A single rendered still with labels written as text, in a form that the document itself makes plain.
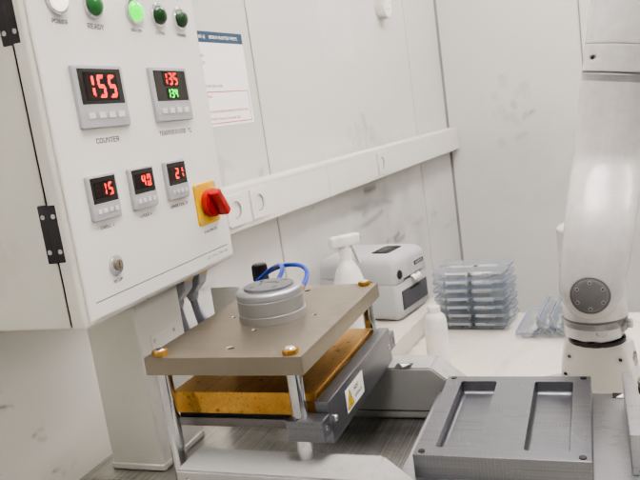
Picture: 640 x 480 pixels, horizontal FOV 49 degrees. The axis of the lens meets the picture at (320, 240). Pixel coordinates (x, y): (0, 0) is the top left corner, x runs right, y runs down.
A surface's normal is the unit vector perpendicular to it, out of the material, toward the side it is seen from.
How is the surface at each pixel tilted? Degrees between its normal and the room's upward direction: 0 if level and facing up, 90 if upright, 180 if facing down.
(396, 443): 0
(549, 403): 0
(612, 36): 86
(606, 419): 0
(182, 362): 90
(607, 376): 91
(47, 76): 90
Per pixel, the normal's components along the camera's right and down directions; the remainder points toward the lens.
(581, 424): -0.14, -0.98
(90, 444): 0.89, -0.05
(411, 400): -0.35, 0.21
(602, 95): -0.64, 0.18
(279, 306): 0.27, 0.12
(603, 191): -0.26, -0.55
